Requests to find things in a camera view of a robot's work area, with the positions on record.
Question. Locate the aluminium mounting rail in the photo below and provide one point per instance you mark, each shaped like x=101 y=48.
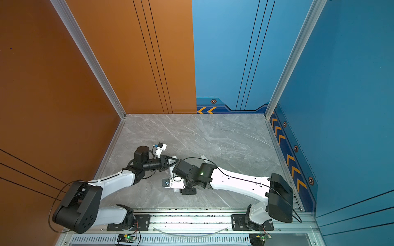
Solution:
x=173 y=221

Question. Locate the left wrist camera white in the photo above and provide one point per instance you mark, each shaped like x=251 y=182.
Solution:
x=158 y=149

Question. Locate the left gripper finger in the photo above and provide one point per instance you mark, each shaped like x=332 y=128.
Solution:
x=170 y=159
x=170 y=165

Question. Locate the left aluminium corner post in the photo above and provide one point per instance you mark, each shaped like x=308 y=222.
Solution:
x=68 y=19

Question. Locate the aluminium corner post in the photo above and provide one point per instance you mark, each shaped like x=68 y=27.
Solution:
x=306 y=30
x=68 y=19

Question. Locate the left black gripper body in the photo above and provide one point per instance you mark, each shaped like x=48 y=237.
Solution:
x=163 y=164

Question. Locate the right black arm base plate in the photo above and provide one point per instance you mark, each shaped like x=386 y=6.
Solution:
x=240 y=222

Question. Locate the small circuit board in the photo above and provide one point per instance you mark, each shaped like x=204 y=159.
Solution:
x=258 y=239
x=126 y=240

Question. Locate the left small circuit board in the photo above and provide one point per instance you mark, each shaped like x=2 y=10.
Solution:
x=126 y=240

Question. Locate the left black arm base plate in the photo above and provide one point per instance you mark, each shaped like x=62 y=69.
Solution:
x=132 y=223

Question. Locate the right small circuit board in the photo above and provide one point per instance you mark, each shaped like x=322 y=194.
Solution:
x=258 y=239

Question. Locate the right aluminium corner post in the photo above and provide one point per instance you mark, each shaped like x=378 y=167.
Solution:
x=306 y=30

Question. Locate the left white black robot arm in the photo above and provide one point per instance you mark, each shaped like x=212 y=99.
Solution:
x=80 y=208

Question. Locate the white remote control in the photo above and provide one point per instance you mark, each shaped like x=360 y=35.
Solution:
x=172 y=176

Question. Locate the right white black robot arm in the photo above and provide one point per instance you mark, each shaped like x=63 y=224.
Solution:
x=274 y=194

